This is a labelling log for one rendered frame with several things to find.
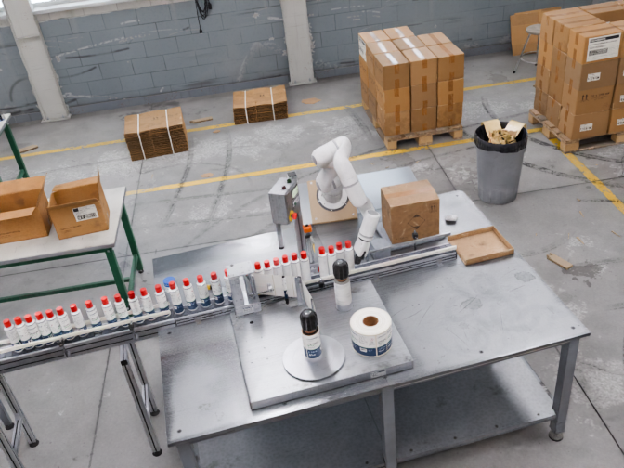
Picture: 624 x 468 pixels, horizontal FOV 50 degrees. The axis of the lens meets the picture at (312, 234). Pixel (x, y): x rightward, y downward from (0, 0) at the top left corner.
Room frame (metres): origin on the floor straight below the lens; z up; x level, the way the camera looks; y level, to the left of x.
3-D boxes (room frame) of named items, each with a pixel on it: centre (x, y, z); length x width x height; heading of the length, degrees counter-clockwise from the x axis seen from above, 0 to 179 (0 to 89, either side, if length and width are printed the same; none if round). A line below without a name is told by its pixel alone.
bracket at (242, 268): (2.81, 0.40, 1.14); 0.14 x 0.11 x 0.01; 100
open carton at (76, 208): (4.07, 1.59, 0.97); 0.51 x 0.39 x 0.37; 9
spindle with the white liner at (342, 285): (2.72, -0.13, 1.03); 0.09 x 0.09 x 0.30
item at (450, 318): (2.90, -0.14, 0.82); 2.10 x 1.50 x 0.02; 100
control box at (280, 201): (3.04, 0.12, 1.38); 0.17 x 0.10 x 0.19; 155
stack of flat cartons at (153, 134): (6.89, 1.59, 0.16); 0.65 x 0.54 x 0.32; 98
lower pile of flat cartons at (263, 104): (7.46, 0.43, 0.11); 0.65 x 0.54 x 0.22; 91
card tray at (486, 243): (3.15, -0.98, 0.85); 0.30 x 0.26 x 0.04; 100
